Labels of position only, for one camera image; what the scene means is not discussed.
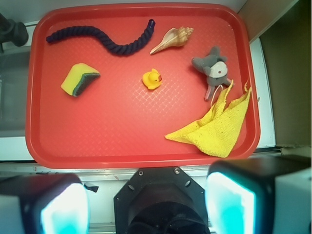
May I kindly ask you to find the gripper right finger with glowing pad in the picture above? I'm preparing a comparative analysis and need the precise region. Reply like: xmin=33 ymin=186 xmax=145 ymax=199
xmin=205 ymin=156 xmax=312 ymax=234

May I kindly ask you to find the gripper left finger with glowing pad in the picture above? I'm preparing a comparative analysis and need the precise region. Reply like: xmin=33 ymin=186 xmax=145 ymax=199
xmin=0 ymin=174 xmax=90 ymax=234

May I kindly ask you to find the yellow microfibre cloth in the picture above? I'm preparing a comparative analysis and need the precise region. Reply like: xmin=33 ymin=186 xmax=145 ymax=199
xmin=165 ymin=81 xmax=252 ymax=158

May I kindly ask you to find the yellow and green sponge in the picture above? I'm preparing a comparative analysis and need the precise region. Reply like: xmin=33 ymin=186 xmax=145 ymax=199
xmin=60 ymin=63 xmax=100 ymax=97

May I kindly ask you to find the grey plush mouse toy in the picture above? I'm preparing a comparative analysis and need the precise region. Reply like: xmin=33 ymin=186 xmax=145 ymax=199
xmin=191 ymin=46 xmax=231 ymax=101

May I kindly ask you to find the red plastic tray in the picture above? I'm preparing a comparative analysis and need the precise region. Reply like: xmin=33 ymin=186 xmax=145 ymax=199
xmin=25 ymin=3 xmax=255 ymax=169

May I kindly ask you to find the yellow rubber duck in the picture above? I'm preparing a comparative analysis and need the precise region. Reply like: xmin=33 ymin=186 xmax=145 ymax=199
xmin=142 ymin=68 xmax=162 ymax=90

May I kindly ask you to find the brown cardboard box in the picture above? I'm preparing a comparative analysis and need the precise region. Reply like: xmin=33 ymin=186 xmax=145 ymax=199
xmin=239 ymin=0 xmax=312 ymax=156

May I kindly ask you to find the black knob fixture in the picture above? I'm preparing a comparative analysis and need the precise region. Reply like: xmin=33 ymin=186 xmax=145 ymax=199
xmin=0 ymin=14 xmax=29 ymax=53

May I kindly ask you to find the beige conch seashell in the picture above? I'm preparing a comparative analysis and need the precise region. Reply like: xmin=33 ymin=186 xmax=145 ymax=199
xmin=150 ymin=27 xmax=194 ymax=55

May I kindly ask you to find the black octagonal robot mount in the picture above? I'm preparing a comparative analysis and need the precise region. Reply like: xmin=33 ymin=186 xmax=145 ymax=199
xmin=114 ymin=167 xmax=210 ymax=234

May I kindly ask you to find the dark blue twisted rope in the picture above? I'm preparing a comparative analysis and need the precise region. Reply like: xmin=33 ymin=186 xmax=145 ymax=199
xmin=45 ymin=19 xmax=156 ymax=57

